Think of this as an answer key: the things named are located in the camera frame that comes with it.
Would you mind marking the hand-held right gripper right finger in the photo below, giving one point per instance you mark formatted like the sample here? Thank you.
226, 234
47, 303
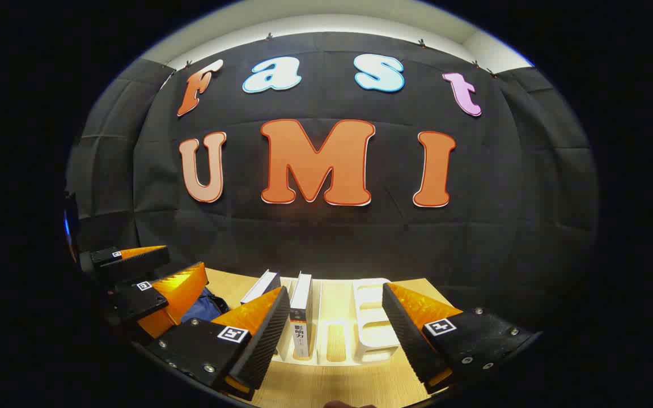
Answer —
474, 340

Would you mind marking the black backdrop cloth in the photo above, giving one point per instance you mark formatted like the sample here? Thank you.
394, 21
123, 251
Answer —
326, 238

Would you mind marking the white bookshelf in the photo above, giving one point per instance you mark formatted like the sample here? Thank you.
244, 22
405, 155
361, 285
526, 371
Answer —
372, 323

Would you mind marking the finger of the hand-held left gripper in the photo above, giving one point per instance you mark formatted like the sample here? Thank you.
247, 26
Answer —
134, 303
134, 262

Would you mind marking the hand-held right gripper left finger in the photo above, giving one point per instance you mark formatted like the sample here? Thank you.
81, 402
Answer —
207, 345

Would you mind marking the white spine book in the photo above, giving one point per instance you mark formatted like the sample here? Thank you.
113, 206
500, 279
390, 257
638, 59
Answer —
301, 317

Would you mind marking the blue schoolbag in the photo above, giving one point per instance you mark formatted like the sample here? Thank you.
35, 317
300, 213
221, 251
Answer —
202, 309

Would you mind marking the blue cover book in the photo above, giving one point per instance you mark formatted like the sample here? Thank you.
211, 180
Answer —
261, 288

